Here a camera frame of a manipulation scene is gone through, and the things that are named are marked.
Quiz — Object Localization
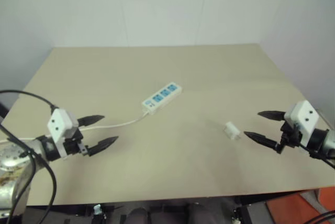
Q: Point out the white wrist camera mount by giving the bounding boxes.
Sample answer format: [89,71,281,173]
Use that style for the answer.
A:
[284,99,320,147]
[47,108,79,158]

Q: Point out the dark rounded shape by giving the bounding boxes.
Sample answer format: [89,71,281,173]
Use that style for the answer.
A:
[129,207,150,224]

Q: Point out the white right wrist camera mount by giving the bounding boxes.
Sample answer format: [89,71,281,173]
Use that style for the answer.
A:
[284,99,320,147]

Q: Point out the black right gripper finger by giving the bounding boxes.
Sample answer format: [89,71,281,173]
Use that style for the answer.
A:
[243,131,278,151]
[257,110,286,122]

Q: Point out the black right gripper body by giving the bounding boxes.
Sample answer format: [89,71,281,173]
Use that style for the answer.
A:
[274,119,303,154]

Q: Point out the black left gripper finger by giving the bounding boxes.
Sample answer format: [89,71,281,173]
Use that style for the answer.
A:
[77,115,106,126]
[87,136,120,157]

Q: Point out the white plug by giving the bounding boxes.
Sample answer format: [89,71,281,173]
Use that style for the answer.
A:
[222,121,242,141]

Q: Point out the black cables under table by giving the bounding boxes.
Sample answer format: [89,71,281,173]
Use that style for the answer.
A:
[297,208,335,224]

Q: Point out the black table frame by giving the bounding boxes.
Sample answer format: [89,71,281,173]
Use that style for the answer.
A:
[25,186,335,224]

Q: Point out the white power strip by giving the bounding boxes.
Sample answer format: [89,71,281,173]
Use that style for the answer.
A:
[141,82,183,116]

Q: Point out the orange floor mat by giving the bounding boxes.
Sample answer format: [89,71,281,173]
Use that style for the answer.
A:
[266,186,335,224]

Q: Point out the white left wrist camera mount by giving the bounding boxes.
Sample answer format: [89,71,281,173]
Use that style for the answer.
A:
[47,108,79,158]

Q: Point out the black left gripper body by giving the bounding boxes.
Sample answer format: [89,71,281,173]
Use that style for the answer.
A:
[62,127,92,158]

